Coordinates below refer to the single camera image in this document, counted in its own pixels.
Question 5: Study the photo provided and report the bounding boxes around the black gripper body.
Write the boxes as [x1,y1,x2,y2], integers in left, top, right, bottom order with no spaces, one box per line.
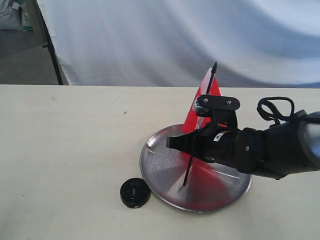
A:
[191,127,266,175]

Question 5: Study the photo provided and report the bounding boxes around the red flag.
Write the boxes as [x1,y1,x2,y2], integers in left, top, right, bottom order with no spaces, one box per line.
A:
[180,62,223,187]

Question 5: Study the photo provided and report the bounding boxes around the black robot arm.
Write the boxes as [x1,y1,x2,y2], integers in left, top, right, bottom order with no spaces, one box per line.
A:
[166,110,320,180]

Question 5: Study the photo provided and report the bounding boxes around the black round flag base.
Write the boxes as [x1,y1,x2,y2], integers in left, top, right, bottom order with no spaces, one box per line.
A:
[120,177,151,209]

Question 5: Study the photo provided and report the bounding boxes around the round steel plate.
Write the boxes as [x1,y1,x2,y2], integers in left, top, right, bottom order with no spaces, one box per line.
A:
[139,124,252,213]

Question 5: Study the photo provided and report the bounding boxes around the white backdrop cloth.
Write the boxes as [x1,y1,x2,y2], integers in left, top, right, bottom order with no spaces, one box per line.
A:
[38,0,320,88]

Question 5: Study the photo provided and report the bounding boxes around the black backdrop stand pole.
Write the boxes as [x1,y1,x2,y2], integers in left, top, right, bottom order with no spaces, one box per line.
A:
[30,0,64,86]

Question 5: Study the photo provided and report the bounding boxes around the green printed white bag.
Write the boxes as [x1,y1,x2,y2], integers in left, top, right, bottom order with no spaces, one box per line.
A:
[20,3,33,32]

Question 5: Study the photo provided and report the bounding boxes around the white sack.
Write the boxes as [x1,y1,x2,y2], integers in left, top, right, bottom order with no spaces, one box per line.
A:
[0,0,22,30]

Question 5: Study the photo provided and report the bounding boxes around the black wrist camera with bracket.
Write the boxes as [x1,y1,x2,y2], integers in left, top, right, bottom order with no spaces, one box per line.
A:
[192,94,241,129]

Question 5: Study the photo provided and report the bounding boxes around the black cable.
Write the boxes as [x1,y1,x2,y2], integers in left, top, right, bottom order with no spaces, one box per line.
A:
[256,96,320,126]

